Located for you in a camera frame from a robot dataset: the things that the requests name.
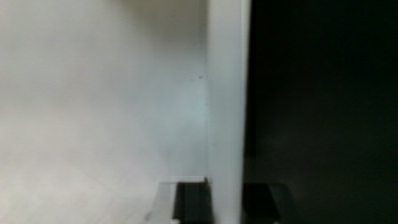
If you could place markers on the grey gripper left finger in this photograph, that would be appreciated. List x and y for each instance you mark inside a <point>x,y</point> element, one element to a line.
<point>182,205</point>

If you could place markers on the white square table top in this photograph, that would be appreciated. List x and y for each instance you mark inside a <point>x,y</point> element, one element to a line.
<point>122,108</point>

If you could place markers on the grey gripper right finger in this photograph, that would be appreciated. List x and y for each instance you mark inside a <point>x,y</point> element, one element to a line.
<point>269,206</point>

